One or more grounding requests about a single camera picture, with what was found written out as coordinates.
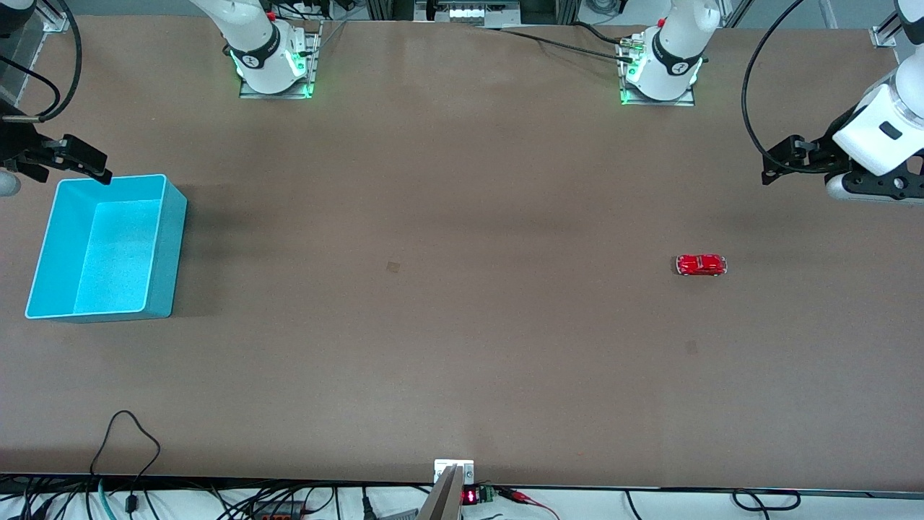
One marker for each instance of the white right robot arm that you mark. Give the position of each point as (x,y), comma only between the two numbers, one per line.
(260,50)

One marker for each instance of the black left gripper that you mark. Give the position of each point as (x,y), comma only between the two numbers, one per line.
(821,153)

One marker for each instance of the red digit display module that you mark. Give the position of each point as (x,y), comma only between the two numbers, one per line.
(473,496)

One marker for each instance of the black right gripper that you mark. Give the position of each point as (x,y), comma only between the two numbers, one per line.
(16,146)

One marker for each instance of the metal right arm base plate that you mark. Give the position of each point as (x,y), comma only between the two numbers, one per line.
(312,58)

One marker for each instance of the aluminium profile bracket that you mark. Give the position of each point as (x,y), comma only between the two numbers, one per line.
(56,16)
(886,32)

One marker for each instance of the red clip lead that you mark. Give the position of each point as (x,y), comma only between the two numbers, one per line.
(516,495)

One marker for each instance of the blue plastic box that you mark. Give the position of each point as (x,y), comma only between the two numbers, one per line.
(115,253)

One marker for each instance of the red beetle toy car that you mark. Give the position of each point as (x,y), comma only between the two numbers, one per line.
(700,265)

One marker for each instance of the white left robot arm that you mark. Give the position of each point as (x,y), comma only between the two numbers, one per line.
(675,65)

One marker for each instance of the black orange connector block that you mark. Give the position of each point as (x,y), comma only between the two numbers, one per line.
(278,511)

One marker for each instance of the grey device with white light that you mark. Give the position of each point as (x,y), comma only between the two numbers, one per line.
(469,11)

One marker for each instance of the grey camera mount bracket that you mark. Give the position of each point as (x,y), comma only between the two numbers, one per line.
(449,491)

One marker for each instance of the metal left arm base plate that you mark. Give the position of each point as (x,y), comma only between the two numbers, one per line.
(686,99)

